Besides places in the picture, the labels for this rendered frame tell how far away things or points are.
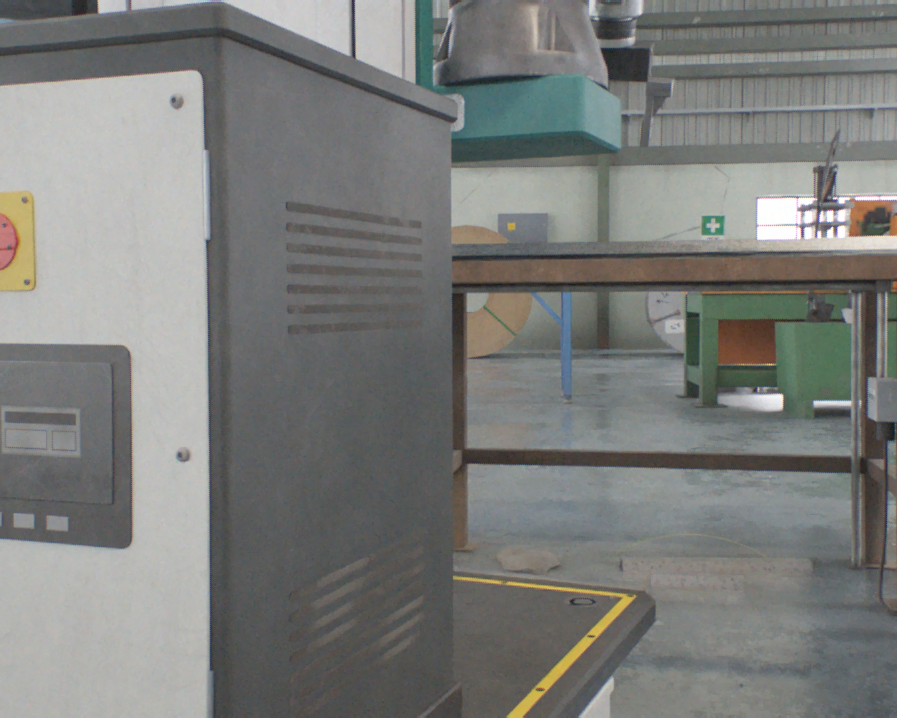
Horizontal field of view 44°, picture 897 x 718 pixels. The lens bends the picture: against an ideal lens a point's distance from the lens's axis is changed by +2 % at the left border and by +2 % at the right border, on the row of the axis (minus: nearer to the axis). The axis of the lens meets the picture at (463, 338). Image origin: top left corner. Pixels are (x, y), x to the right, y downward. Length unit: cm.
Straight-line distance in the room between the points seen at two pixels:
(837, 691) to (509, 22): 137
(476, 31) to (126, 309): 59
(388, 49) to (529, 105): 15
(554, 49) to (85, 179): 59
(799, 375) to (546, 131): 536
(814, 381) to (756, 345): 138
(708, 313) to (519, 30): 588
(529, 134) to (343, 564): 52
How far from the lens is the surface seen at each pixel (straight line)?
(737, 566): 287
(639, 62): 172
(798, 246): 168
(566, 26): 117
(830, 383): 646
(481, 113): 115
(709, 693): 204
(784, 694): 207
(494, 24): 116
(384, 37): 109
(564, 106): 112
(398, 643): 87
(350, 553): 78
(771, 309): 704
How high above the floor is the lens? 68
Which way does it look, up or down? 2 degrees down
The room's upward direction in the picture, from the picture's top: straight up
